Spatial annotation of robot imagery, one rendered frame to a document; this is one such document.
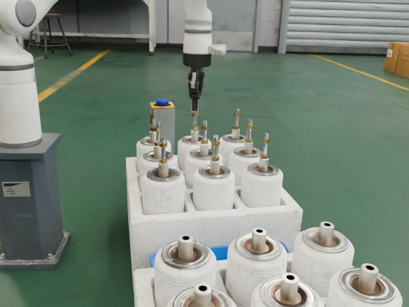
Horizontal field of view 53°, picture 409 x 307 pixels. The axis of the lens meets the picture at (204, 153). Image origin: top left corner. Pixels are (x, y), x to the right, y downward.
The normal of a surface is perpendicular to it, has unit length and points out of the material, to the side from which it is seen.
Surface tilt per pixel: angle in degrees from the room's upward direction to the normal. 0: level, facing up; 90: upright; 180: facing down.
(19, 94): 90
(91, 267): 0
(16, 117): 90
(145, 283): 0
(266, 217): 90
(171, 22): 90
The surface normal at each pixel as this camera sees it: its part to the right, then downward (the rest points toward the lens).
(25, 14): 0.92, 0.20
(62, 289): 0.04, -0.94
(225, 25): 0.07, 0.35
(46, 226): 0.75, 0.25
